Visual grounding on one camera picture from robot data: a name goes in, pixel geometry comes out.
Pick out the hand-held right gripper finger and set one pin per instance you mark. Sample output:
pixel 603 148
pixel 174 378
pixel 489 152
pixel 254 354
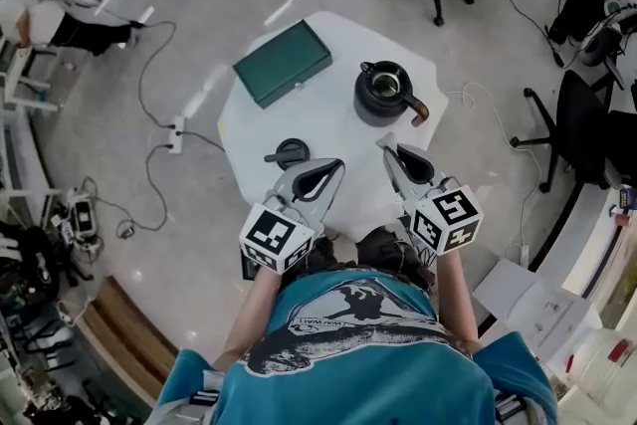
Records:
pixel 423 159
pixel 391 164

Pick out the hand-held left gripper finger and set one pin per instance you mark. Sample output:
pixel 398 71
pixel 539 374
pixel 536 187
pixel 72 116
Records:
pixel 304 166
pixel 332 191

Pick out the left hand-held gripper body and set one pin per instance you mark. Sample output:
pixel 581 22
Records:
pixel 276 236

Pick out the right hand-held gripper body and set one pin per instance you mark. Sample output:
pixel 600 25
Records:
pixel 448 221

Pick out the black round lid item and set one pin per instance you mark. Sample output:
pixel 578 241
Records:
pixel 291 151

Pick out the person's right forearm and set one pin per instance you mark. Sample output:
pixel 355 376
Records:
pixel 454 298

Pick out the person's left forearm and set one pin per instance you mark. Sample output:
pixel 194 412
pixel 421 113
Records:
pixel 249 313

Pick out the white power strip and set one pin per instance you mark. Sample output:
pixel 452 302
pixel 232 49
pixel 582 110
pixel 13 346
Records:
pixel 520 256
pixel 176 134

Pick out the green rectangular box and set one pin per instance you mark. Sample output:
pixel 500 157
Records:
pixel 278 67

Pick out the white paper sheets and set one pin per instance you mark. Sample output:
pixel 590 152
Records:
pixel 532 303

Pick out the white curved counter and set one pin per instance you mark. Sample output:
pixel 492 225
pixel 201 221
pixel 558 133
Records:
pixel 592 239

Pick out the person's teal printed shirt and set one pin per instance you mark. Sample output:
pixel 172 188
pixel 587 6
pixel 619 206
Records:
pixel 358 363

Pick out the curved wooden counter edge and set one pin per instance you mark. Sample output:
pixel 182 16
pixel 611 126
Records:
pixel 127 333

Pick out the purple small box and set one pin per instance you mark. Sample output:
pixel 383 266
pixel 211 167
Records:
pixel 628 200

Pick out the grey electronic device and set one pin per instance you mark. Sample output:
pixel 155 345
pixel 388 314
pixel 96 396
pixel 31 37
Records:
pixel 82 219

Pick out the white plastic jug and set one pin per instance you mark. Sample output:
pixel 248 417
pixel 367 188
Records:
pixel 604 365

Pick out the black bag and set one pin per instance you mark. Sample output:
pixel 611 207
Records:
pixel 27 264

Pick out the white metal rack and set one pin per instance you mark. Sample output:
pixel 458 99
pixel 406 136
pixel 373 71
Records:
pixel 20 74

